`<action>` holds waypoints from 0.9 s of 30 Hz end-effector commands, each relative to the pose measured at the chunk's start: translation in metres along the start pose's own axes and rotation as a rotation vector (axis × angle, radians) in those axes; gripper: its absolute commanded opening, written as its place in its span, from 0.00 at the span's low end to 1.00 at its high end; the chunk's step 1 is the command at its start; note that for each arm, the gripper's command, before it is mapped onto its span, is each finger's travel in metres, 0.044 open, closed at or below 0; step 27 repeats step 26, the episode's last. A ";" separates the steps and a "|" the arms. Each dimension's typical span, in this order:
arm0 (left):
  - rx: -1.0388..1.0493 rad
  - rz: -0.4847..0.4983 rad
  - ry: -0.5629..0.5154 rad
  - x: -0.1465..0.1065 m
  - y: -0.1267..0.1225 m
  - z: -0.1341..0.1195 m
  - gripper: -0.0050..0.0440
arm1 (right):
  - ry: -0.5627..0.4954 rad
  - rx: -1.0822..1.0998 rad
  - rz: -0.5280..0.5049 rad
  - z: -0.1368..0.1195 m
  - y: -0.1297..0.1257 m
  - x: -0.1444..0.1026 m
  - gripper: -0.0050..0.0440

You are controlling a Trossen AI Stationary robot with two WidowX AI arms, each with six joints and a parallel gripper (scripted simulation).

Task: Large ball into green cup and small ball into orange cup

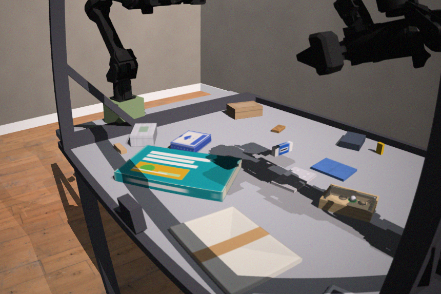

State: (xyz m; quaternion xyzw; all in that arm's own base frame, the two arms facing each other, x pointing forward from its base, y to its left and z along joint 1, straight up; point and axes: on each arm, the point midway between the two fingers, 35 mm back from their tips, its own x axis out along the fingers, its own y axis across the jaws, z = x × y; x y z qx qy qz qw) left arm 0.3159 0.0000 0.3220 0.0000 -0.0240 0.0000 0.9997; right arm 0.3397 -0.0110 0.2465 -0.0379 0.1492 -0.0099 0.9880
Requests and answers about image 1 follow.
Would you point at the blue flat rectangular slab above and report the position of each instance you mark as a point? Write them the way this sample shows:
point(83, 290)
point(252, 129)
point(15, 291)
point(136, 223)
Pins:
point(334, 169)

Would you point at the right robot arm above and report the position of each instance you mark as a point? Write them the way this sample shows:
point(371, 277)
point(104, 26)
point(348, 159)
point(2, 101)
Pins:
point(399, 38)

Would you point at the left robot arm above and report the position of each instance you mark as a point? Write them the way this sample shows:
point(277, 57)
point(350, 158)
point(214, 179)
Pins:
point(123, 64)

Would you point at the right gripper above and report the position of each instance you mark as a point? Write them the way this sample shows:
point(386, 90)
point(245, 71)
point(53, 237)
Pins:
point(326, 54)

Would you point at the wooden ball-in-hole puzzle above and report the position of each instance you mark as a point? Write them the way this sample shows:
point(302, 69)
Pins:
point(349, 202)

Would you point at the teal rectangular box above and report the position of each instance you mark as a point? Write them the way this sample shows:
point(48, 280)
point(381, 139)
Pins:
point(193, 174)

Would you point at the small yellow block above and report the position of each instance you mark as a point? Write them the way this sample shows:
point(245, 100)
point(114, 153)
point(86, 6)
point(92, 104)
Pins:
point(380, 148)

